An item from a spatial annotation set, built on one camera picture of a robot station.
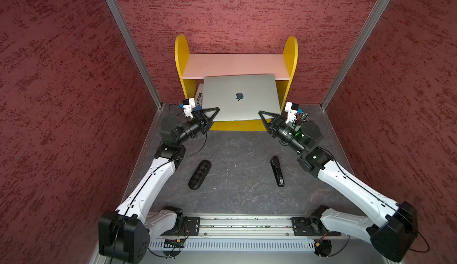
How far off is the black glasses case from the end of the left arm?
0.31 metres

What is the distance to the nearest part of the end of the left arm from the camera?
61 centimetres

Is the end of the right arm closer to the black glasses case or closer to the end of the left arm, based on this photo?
the end of the left arm

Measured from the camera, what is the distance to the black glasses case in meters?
0.85
